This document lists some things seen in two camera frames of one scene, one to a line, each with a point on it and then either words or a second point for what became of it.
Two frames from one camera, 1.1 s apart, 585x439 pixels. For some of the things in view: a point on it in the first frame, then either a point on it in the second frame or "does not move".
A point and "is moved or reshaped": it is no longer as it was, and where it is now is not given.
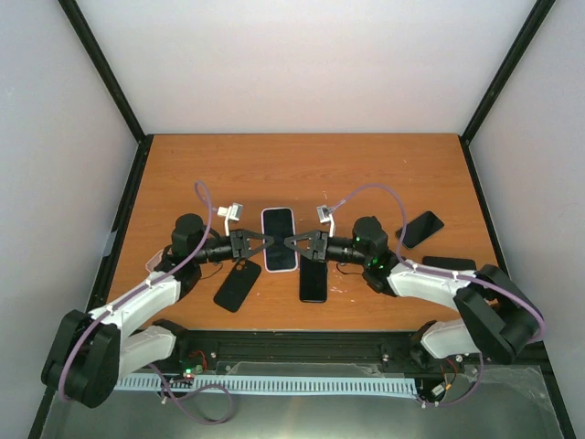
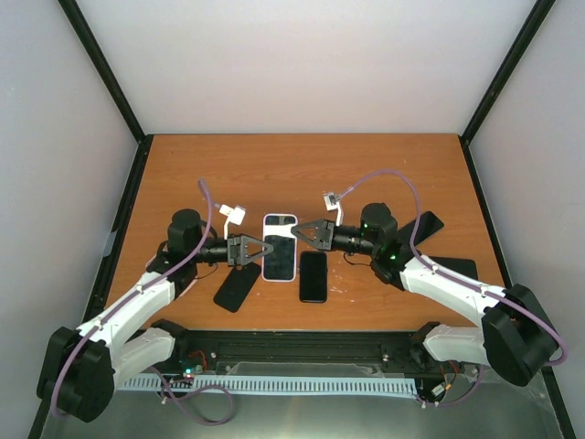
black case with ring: [235, 287] does not move
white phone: [279, 225] is moved or reshaped
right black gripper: [319, 242] to [323, 238]
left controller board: [190, 362] does not move
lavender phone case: [279, 224] to [296, 249]
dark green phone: [420, 230] does not move
